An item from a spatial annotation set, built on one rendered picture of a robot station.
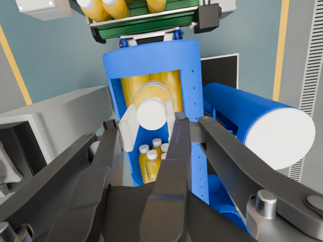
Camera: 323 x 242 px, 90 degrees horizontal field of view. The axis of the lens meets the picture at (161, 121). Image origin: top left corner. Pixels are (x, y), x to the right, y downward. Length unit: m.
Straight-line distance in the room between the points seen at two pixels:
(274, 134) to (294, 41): 1.38
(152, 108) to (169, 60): 0.21
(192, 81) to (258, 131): 0.40
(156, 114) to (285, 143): 0.69
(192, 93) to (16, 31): 1.84
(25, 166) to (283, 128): 1.02
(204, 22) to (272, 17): 1.33
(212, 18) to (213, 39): 1.05
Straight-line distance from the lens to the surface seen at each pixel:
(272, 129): 0.77
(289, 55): 2.03
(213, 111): 1.10
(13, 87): 2.18
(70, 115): 1.06
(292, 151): 0.87
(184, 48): 0.42
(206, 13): 0.66
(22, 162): 0.83
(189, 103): 0.43
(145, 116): 0.20
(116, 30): 0.75
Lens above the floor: 1.62
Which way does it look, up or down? 71 degrees down
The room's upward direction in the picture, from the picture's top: 178 degrees clockwise
